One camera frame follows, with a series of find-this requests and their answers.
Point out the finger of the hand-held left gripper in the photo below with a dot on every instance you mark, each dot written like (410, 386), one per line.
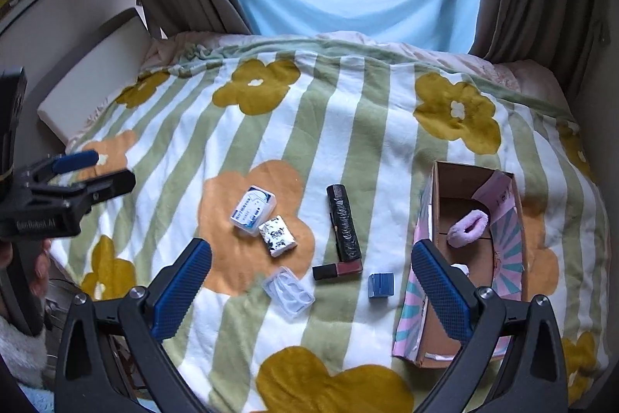
(109, 183)
(72, 161)

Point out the clear plastic case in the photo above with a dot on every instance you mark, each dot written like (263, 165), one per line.
(288, 294)

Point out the black garbage bag roll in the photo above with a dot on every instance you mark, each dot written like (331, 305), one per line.
(344, 224)

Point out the pink printed cardboard box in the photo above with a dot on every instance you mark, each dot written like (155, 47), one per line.
(508, 248)

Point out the pink fluffy scrunchie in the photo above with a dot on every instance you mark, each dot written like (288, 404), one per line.
(466, 229)

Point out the person's left hand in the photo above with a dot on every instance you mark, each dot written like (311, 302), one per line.
(41, 270)

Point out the white padded headboard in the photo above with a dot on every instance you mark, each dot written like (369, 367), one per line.
(96, 74)

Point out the person's left forearm white sleeve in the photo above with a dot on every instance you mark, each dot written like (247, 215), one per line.
(22, 352)

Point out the small blue box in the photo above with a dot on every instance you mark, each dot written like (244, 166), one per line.
(381, 285)

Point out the striped floral blanket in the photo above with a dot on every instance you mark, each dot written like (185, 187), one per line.
(348, 127)

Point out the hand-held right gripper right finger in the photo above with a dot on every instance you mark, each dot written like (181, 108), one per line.
(442, 292)

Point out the white floss pick box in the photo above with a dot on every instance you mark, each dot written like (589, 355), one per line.
(252, 210)

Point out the black and white patterned packet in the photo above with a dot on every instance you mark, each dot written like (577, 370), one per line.
(278, 236)

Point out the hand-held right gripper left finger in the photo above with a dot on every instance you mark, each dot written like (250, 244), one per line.
(181, 292)

